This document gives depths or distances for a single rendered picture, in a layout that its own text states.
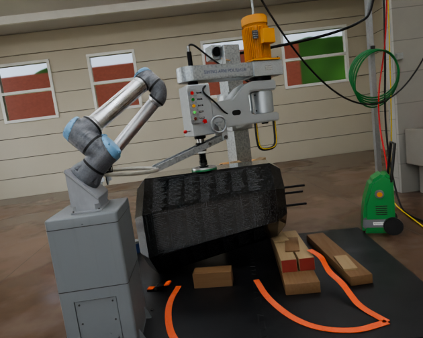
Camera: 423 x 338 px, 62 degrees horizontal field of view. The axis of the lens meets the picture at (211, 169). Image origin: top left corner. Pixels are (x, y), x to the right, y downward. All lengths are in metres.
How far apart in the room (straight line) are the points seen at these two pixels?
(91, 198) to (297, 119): 7.93
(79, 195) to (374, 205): 2.69
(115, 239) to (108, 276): 0.22
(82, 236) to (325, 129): 8.37
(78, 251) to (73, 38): 8.04
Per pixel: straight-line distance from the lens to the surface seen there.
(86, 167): 2.14
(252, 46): 3.27
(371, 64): 5.04
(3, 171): 10.32
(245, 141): 3.83
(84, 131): 2.16
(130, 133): 2.45
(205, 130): 2.91
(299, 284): 2.61
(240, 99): 3.08
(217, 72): 3.00
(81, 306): 2.27
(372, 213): 3.72
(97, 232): 2.07
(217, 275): 2.79
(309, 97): 9.68
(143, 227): 2.85
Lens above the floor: 1.27
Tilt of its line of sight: 8 degrees down
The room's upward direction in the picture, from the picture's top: 7 degrees counter-clockwise
